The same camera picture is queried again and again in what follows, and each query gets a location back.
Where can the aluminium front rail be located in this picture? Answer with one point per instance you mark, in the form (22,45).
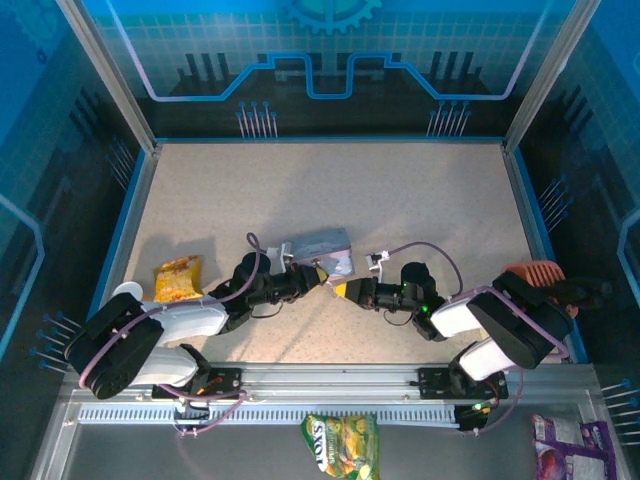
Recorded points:
(325,375)

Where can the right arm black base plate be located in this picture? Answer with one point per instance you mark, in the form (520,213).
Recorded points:
(435,382)

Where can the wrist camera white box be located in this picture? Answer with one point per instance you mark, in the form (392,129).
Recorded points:
(277,257)
(377,265)

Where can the purple snack bag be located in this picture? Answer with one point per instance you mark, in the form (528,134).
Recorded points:
(570,450)

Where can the green yellow snack bag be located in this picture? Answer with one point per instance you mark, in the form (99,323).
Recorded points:
(340,445)

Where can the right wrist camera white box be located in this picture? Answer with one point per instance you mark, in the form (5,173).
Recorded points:
(377,265)

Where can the aluminium frame post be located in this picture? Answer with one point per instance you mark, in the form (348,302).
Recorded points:
(112,85)
(545,85)

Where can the cartoon print tin box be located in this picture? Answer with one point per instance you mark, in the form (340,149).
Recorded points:
(320,245)

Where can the yellow orange snack bag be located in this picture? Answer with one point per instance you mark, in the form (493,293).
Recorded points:
(177,280)

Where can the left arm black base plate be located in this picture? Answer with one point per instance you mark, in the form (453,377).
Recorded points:
(227,382)

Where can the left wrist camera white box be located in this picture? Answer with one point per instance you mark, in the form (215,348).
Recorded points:
(277,257)

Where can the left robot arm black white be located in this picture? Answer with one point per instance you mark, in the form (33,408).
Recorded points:
(120,345)

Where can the white round disc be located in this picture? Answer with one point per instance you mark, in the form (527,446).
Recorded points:
(127,290)

